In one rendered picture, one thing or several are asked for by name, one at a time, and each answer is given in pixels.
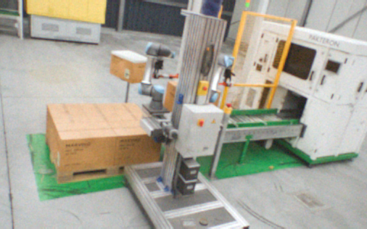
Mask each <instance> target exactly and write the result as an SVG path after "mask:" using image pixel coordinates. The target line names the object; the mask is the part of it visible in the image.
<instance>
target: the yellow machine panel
mask: <svg viewBox="0 0 367 229"><path fill-rule="evenodd" d="M105 7H106V0H25V10H26V12H27V13H28V32H29V33H30V37H31V38H32V39H38V40H46V41H60V42H68V43H81V44H88V45H97V46H98V43H99V37H100V30H101V24H104V21H105Z"/></svg>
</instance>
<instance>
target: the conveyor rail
mask: <svg viewBox="0 0 367 229"><path fill-rule="evenodd" d="M302 127H303V125H301V124H300V125H272V126H266V127H265V126H262V127H253V128H237V129H236V128H235V129H226V132H225V137H224V139H223V143H229V142H235V141H247V139H245V138H246V135H253V137H252V138H250V141H254V140H260V139H267V138H286V137H293V136H300V134H301V131H302ZM273 133H277V134H276V136H273V137H272V135H273Z"/></svg>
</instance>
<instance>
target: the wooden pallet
mask: <svg viewBox="0 0 367 229"><path fill-rule="evenodd" d="M45 142H46V145H49V148H50V150H51V154H50V158H51V161H52V164H55V165H56V168H57V163H56V161H55V158H54V155H53V153H52V149H51V146H50V143H49V140H48V136H47V134H46V135H45ZM154 162H159V161H154ZM154 162H139V163H133V164H127V165H118V166H114V165H113V166H111V167H96V168H91V169H84V170H75V171H69V172H59V170H58V168H57V182H58V184H60V183H69V182H78V181H83V180H92V179H97V178H105V177H111V176H115V175H123V169H120V170H119V168H120V167H127V166H132V165H142V164H149V163H154ZM100 169H104V172H90V173H85V174H80V175H73V173H75V172H85V171H90V170H100Z"/></svg>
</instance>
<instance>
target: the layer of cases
mask: <svg viewBox="0 0 367 229"><path fill-rule="evenodd" d="M141 116H142V113H141V109H140V108H139V107H138V106H137V105H136V104H135V103H123V104H47V105H46V134H47V136H48V140H49V143H50V146H51V149H52V153H53V155H54V158H55V161H56V163H57V168H58V170H59V172H69V171H75V170H84V169H91V168H96V167H111V166H113V165H114V166H118V165H127V164H133V163H139V162H154V161H159V158H160V152H161V145H162V144H161V143H157V142H156V141H154V140H153V137H151V136H149V135H148V134H147V133H146V132H145V130H144V129H143V128H142V127H141V126H140V121H141Z"/></svg>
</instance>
